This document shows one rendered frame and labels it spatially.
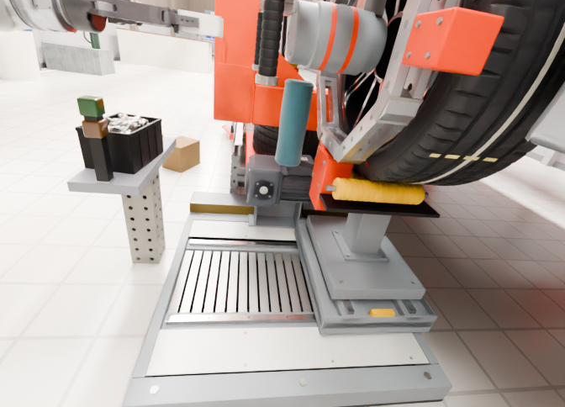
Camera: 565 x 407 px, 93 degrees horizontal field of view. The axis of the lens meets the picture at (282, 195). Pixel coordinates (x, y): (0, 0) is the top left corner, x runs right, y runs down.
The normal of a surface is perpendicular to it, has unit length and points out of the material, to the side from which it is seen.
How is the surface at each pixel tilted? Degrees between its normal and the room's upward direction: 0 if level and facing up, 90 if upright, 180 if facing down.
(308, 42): 101
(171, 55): 90
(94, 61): 90
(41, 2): 90
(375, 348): 0
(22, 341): 0
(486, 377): 0
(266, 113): 90
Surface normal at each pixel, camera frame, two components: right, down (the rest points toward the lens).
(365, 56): 0.07, 0.74
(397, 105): 0.11, 0.48
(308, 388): 0.14, -0.87
